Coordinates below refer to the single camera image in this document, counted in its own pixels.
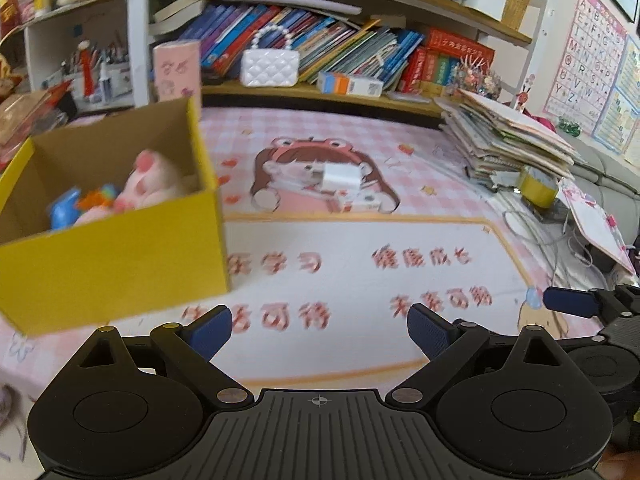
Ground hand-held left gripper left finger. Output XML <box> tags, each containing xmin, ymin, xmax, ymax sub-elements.
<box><xmin>77</xmin><ymin>305</ymin><xmax>253</xmax><ymax>406</ymax></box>

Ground cluster of pens and stationery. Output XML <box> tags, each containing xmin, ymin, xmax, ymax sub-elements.
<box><xmin>60</xmin><ymin>40</ymin><xmax>133</xmax><ymax>106</ymax></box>

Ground white blue orange carton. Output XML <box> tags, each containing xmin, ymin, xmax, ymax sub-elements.
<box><xmin>317</xmin><ymin>71</ymin><xmax>385</xmax><ymax>97</ymax></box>

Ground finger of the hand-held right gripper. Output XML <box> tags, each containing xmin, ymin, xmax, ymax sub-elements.
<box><xmin>542</xmin><ymin>285</ymin><xmax>640</xmax><ymax>326</ymax></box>

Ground glittery decorative ornament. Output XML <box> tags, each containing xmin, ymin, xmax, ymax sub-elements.
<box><xmin>452</xmin><ymin>57</ymin><xmax>503</xmax><ymax>101</ymax></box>

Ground pink alphabet wall poster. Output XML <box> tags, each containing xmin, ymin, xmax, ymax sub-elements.
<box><xmin>542</xmin><ymin>0</ymin><xmax>628</xmax><ymax>131</ymax></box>

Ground white charger plug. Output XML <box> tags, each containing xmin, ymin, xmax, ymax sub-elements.
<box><xmin>320</xmin><ymin>162</ymin><xmax>362</xmax><ymax>192</ymax></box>

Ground orange toy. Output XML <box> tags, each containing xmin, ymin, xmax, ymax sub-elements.
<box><xmin>77</xmin><ymin>184</ymin><xmax>122</xmax><ymax>211</ymax></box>

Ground white side shelf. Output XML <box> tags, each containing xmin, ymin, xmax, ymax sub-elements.
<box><xmin>0</xmin><ymin>0</ymin><xmax>151</xmax><ymax>111</ymax></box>

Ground blue yellow wall poster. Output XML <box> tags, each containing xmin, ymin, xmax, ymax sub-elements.
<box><xmin>592</xmin><ymin>35</ymin><xmax>640</xmax><ymax>166</ymax></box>

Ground grey sofa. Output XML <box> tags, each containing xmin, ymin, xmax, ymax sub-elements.
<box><xmin>570</xmin><ymin>145</ymin><xmax>640</xmax><ymax>261</ymax></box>

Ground wooden bookshelf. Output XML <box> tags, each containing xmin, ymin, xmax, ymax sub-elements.
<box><xmin>127</xmin><ymin>0</ymin><xmax>533</xmax><ymax>116</ymax></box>

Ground row of colourful books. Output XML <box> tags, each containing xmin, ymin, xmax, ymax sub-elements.
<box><xmin>180</xmin><ymin>4</ymin><xmax>426</xmax><ymax>86</ymax></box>

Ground blue plastic toy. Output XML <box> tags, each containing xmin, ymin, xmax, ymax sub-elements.
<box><xmin>47</xmin><ymin>187</ymin><xmax>83</xmax><ymax>231</ymax></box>

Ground red boxed book set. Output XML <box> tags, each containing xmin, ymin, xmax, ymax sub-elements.
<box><xmin>397</xmin><ymin>27</ymin><xmax>496</xmax><ymax>93</ymax></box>

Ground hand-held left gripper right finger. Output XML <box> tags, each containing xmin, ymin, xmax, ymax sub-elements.
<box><xmin>385</xmin><ymin>302</ymin><xmax>573</xmax><ymax>407</ymax></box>

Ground pink cylinder container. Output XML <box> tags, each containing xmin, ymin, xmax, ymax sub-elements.
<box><xmin>152</xmin><ymin>40</ymin><xmax>203</xmax><ymax>111</ymax></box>

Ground stack of books and papers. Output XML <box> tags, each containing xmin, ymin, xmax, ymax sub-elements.
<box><xmin>435</xmin><ymin>87</ymin><xmax>581</xmax><ymax>191</ymax></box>

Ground pink floral flat box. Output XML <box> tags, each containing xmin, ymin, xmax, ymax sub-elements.
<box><xmin>557</xmin><ymin>177</ymin><xmax>636</xmax><ymax>276</ymax></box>

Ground yellow tape roll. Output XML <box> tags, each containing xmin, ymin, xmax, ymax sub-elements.
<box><xmin>519</xmin><ymin>166</ymin><xmax>561</xmax><ymax>207</ymax></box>

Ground white rolled paper tube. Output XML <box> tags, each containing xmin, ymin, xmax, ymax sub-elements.
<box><xmin>221</xmin><ymin>0</ymin><xmax>362</xmax><ymax>18</ymax></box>

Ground white quilted pearl-handle purse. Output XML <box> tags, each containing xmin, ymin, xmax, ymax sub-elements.
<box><xmin>240</xmin><ymin>25</ymin><xmax>301</xmax><ymax>88</ymax></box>

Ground pink-footed plush toy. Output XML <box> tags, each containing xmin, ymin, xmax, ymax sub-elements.
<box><xmin>114</xmin><ymin>149</ymin><xmax>202</xmax><ymax>211</ymax></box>

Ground yellow cardboard box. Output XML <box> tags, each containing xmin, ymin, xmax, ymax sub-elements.
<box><xmin>0</xmin><ymin>96</ymin><xmax>233</xmax><ymax>336</ymax></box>

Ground pink checked printed tablecloth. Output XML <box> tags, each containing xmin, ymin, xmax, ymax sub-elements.
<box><xmin>0</xmin><ymin>105</ymin><xmax>640</xmax><ymax>396</ymax></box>

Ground plastic wrapped packets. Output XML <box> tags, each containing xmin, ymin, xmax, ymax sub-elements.
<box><xmin>0</xmin><ymin>85</ymin><xmax>76</xmax><ymax>161</ymax></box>

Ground thick dark-cover book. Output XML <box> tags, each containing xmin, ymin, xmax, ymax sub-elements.
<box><xmin>152</xmin><ymin>0</ymin><xmax>216</xmax><ymax>18</ymax></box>
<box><xmin>150</xmin><ymin>10</ymin><xmax>201</xmax><ymax>36</ymax></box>

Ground grey cable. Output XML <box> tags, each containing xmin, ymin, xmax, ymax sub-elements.
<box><xmin>502</xmin><ymin>195</ymin><xmax>596</xmax><ymax>271</ymax></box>

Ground red snack packet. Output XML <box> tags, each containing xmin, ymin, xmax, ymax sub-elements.
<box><xmin>0</xmin><ymin>0</ymin><xmax>31</xmax><ymax>36</ymax></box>

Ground small white adapter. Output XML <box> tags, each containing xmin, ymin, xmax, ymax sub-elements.
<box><xmin>350</xmin><ymin>192</ymin><xmax>383</xmax><ymax>214</ymax></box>

